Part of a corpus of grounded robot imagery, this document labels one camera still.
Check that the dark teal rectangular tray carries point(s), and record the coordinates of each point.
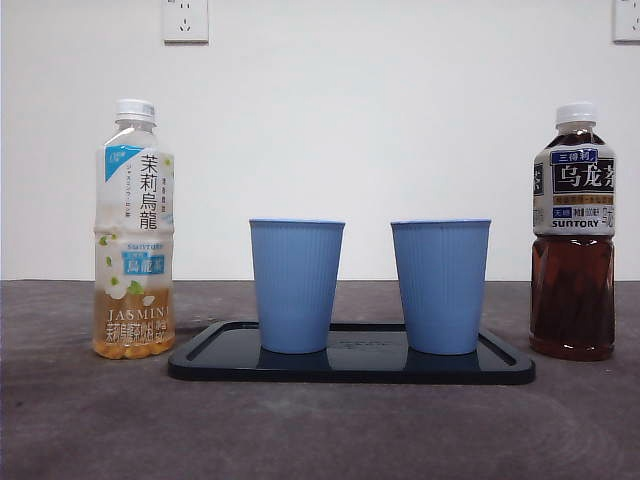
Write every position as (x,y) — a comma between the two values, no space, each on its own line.
(350,367)

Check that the white wall socket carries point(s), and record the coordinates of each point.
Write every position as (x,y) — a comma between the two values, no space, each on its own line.
(185,20)
(627,20)

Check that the blue ribbed paper cup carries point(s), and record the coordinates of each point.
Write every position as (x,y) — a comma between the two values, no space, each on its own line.
(295,285)
(440,285)

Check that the jasmine tea bottle white label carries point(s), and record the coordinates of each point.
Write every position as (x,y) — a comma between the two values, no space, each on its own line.
(135,200)

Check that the dark oolong tea bottle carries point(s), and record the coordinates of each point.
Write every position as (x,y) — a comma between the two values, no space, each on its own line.
(572,290)

